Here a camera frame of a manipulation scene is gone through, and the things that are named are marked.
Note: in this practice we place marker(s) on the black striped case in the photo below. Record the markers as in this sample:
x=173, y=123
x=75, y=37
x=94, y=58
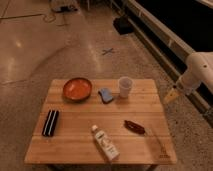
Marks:
x=50, y=123

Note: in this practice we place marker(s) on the blue sponge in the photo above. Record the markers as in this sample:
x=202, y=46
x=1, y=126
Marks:
x=106, y=95

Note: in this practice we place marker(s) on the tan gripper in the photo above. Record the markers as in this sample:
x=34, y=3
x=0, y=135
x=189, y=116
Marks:
x=172, y=95

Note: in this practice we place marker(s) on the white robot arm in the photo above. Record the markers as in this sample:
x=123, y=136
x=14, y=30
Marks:
x=199, y=70

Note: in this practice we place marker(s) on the grey equipment on floor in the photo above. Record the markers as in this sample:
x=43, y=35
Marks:
x=59, y=6

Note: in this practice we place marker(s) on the white plastic bottle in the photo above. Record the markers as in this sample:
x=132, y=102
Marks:
x=105, y=144

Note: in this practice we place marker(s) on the translucent plastic cup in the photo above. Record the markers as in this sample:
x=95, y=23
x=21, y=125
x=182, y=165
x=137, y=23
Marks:
x=125, y=86

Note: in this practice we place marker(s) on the wooden table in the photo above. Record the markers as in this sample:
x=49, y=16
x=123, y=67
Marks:
x=126, y=131

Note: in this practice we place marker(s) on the orange ceramic bowl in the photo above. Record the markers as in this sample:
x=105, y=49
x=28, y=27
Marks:
x=77, y=89

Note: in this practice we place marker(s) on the black box on floor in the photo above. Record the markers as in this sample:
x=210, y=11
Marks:
x=122, y=25

